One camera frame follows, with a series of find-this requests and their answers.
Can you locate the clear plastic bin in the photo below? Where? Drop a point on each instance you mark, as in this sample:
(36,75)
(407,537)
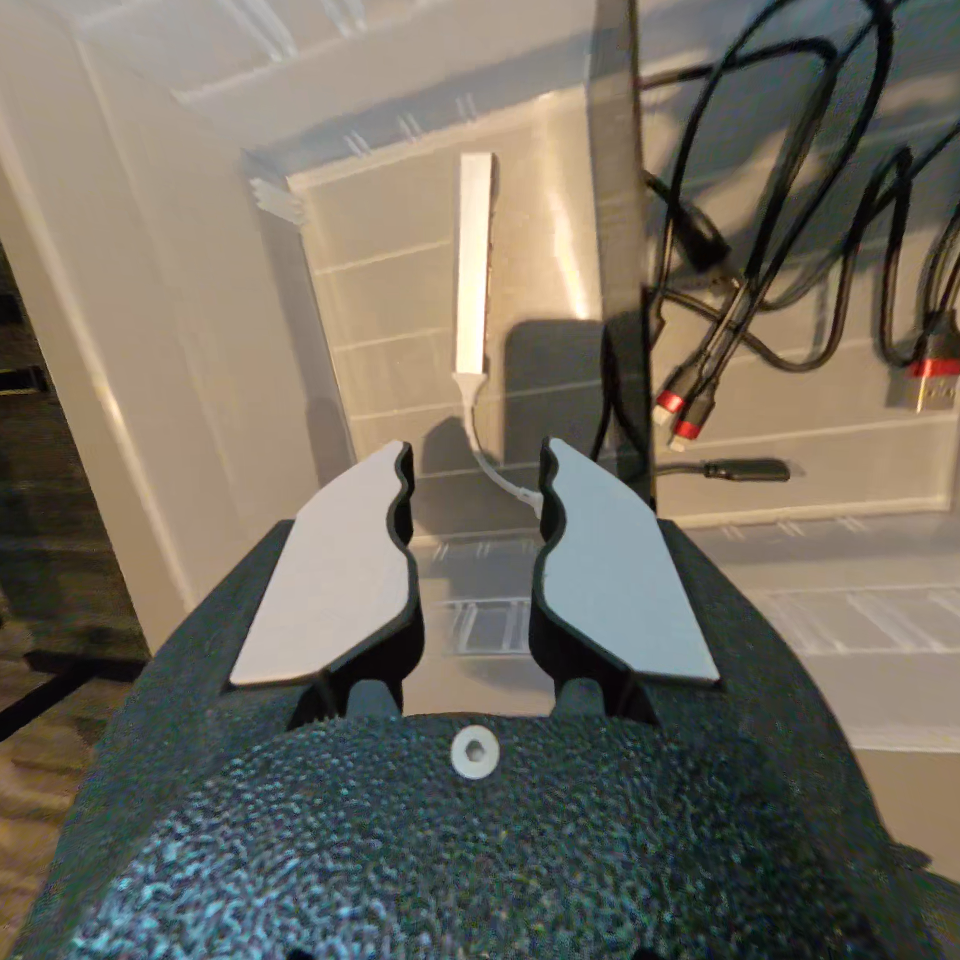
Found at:
(375,300)

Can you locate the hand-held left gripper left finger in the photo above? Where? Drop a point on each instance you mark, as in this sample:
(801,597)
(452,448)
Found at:
(330,585)

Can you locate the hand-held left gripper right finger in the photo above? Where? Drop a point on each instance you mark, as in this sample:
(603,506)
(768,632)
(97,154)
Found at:
(615,585)

